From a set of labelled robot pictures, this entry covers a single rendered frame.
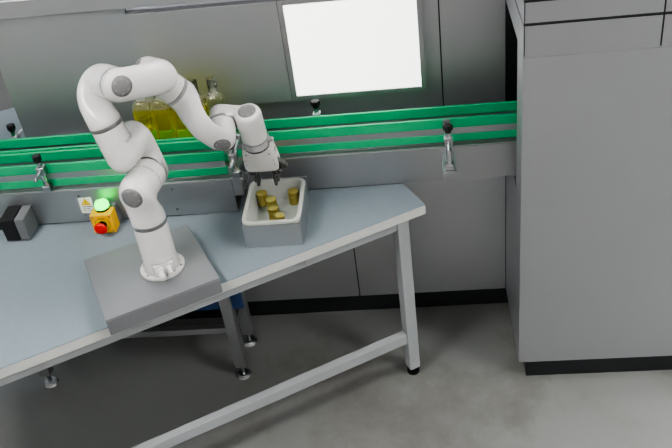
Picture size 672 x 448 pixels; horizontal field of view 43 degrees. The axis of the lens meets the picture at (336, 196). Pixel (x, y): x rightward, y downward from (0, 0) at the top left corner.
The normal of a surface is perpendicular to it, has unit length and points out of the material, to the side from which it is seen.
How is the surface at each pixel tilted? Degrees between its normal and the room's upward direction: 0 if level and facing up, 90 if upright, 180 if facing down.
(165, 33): 90
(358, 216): 0
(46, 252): 0
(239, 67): 90
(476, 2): 90
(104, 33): 90
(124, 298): 3
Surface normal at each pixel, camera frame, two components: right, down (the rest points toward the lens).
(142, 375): -0.11, -0.81
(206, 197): -0.05, 0.58
